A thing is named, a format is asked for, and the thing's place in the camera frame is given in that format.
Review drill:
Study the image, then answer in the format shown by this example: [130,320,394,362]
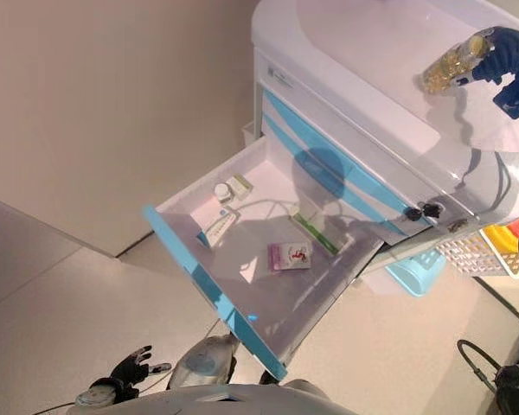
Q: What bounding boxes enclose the white blue medicine box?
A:
[195,205,243,248]

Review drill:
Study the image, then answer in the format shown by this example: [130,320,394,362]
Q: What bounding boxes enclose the blue front cart drawer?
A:
[262,114,410,238]
[262,89,434,227]

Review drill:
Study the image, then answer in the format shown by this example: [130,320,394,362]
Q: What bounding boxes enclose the long white green box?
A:
[290,210,341,256]

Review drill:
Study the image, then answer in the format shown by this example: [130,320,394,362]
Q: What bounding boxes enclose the clear jar of yellow capsules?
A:
[417,34,494,94]

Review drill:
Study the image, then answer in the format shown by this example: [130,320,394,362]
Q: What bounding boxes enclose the wide drawer with blue front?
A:
[142,133,386,381]

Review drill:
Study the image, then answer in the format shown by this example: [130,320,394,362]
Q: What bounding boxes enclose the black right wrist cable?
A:
[456,339,505,393]

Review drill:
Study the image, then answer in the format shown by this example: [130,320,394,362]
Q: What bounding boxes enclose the black cart keys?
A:
[404,201,442,223]

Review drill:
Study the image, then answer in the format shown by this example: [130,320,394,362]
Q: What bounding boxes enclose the white medical cart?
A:
[241,0,519,299]

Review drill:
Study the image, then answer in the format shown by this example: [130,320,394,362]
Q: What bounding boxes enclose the light blue bin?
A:
[384,248,449,297]

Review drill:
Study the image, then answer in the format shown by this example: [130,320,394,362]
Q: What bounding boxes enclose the white perforated side basket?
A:
[436,228,519,278]

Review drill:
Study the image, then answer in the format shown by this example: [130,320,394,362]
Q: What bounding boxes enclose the small white green medicine box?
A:
[224,174,254,200]

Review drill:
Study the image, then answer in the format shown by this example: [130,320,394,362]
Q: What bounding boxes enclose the yellow sharps container red lid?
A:
[479,214,519,257]

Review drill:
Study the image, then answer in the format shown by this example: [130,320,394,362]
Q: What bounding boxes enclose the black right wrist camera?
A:
[492,73,519,118]

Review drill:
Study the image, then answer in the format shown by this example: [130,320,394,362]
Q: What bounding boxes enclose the white medicine bottle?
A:
[214,182,235,204]

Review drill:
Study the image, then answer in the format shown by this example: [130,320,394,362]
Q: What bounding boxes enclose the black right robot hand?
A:
[456,25,519,86]

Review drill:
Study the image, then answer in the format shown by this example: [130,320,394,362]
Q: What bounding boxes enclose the white cord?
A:
[237,197,299,221]

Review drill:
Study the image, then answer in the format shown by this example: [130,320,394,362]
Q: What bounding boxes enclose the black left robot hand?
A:
[110,344,173,390]

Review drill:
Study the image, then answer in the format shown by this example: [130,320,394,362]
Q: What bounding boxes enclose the pink box with red cyclist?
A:
[266,241,314,272]

